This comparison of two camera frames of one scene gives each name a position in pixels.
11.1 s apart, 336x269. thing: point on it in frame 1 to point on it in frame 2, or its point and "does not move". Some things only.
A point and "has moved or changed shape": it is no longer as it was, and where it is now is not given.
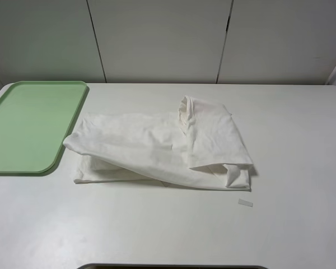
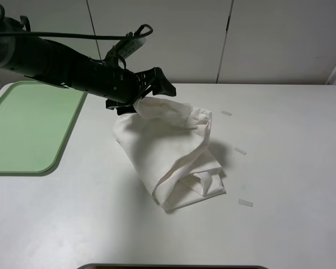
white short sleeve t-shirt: [200, 144] has moved or changed shape
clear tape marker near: [241, 202] does not move
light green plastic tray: [28, 125] does not move
